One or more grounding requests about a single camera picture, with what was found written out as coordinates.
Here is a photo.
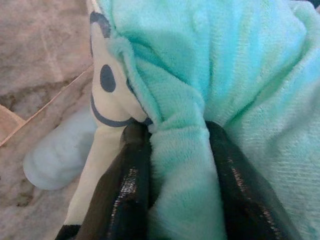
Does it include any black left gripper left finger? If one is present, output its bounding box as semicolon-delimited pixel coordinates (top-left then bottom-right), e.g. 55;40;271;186
76;122;153;240

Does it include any pale blue plush roll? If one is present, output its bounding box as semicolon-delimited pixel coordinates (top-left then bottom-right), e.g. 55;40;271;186
22;109;98;191

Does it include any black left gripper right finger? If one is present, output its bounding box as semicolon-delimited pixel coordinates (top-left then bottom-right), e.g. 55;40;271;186
204;119;302;240

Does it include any turquoise plush pillow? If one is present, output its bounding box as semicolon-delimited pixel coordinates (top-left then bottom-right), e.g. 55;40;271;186
54;0;320;240

